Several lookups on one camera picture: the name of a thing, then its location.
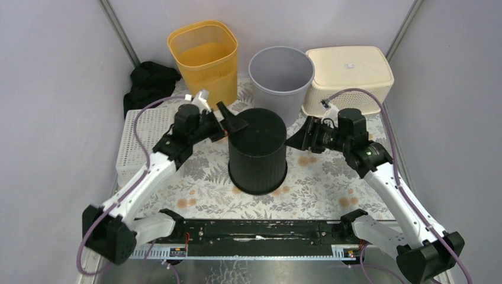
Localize white perforated plastic basket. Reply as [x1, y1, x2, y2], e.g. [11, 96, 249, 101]
[115, 104, 179, 187]

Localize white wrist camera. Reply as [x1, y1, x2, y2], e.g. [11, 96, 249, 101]
[321, 101, 339, 128]
[184, 89, 213, 114]

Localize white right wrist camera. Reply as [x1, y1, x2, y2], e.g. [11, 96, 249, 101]
[321, 101, 339, 128]

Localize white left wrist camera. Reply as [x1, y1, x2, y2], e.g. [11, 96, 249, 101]
[184, 89, 213, 114]

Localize floral patterned table mat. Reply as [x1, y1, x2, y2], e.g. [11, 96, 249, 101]
[114, 77, 411, 221]

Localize cream large plastic basket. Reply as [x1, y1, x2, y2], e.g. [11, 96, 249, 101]
[301, 46, 394, 117]

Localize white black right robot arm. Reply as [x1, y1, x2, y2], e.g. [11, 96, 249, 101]
[285, 108, 465, 283]

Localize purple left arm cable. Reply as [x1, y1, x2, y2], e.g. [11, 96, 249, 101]
[75, 95, 191, 284]

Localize aluminium frame rails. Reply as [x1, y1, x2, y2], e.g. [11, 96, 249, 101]
[76, 0, 456, 284]

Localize black crumpled cloth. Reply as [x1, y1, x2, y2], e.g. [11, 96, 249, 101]
[123, 61, 182, 118]

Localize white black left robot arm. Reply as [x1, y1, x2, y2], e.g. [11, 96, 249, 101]
[80, 102, 248, 265]

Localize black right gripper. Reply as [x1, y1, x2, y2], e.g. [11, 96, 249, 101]
[284, 115, 350, 154]

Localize yellow perforated waste bin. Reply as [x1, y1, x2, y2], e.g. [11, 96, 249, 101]
[167, 20, 239, 108]

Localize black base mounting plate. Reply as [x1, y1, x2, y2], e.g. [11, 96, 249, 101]
[157, 219, 362, 261]

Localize grey bin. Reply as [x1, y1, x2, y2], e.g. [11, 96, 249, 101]
[248, 46, 315, 127]

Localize black bin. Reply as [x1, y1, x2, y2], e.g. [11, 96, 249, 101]
[228, 108, 288, 195]

